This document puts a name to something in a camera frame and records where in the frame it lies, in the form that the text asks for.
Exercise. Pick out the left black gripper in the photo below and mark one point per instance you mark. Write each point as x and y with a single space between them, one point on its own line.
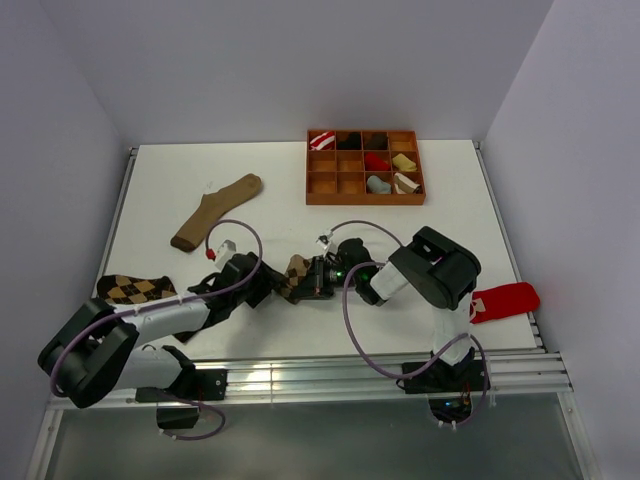
266 279

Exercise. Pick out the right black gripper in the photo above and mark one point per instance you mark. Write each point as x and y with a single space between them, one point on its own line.
314 285

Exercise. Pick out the beige argyle sock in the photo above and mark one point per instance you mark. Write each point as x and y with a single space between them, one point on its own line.
295 272

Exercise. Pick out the grey sock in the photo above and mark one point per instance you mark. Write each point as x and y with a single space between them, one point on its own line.
376 185

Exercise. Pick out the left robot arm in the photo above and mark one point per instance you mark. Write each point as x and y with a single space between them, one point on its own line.
102 347

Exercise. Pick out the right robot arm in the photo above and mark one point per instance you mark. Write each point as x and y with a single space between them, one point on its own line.
440 270

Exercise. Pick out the orange compartment tray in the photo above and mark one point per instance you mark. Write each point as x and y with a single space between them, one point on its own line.
338 177

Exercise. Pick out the white brown rolled sock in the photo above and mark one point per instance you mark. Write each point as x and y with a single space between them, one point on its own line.
405 185

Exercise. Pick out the red white striped rolled sock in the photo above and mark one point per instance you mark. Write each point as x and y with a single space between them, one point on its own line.
323 141

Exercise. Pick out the black rolled sock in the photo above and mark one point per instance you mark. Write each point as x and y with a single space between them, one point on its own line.
349 141

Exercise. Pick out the yellow rolled sock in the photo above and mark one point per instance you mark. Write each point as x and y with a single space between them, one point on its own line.
403 163

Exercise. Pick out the dark argyle sock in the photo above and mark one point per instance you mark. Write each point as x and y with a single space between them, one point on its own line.
125 292

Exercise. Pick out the dark brown rolled sock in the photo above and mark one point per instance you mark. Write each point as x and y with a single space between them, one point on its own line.
377 141

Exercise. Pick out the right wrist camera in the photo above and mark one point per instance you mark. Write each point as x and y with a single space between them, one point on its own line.
324 242

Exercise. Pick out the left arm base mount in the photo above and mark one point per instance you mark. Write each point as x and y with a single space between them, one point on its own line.
186 401

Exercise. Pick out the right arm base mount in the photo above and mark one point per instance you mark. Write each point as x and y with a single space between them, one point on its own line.
458 383

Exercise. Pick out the aluminium frame rail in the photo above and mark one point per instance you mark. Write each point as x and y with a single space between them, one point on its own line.
349 378

